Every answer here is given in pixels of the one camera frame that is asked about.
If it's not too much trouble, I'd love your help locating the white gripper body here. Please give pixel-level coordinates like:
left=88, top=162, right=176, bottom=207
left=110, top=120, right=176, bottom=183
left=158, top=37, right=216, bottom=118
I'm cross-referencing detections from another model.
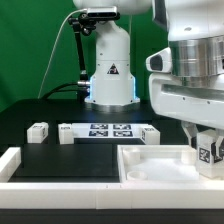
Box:
left=149, top=73, right=224, bottom=130

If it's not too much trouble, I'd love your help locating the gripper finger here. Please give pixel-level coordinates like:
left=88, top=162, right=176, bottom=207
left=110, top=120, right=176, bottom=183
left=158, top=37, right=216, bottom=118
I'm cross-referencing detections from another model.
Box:
left=215, top=130, right=224, bottom=157
left=181, top=121, right=198, bottom=148

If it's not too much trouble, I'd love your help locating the white square tabletop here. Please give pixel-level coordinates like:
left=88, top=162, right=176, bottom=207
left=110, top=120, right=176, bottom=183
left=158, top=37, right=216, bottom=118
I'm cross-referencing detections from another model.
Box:
left=117, top=145, right=215, bottom=182

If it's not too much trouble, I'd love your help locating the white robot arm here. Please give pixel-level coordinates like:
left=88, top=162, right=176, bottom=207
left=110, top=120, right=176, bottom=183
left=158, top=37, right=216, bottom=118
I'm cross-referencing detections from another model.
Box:
left=73, top=0, right=224, bottom=157

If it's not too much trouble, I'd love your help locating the white fiducial marker plate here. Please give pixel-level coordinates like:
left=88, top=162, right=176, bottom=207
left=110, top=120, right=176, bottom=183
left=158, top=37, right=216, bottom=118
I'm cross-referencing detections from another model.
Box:
left=72, top=123, right=141, bottom=139

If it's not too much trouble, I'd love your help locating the white U-shaped fence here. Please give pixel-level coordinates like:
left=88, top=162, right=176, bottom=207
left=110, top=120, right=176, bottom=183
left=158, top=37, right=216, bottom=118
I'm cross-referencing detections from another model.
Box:
left=0, top=147, right=224, bottom=209

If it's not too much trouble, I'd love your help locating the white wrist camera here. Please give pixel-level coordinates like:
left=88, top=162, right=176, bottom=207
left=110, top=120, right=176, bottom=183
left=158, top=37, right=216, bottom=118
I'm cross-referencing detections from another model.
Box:
left=146, top=47, right=172, bottom=73

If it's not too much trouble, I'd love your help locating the black cable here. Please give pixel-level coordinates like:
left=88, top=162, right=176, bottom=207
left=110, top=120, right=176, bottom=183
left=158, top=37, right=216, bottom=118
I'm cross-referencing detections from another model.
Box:
left=41, top=82, right=81, bottom=100

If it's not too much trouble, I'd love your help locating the silver mounted camera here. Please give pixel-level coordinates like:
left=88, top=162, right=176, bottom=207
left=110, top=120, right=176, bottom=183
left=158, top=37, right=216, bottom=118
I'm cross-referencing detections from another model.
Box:
left=86, top=6, right=118, bottom=19

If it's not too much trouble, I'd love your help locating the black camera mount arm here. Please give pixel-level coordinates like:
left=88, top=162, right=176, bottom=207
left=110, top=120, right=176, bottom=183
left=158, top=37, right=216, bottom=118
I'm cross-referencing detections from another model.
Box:
left=67, top=13, right=98, bottom=101

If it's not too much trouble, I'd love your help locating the white cable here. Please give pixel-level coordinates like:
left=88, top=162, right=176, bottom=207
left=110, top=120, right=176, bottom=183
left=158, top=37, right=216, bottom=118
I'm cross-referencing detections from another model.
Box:
left=37, top=9, right=88, bottom=100

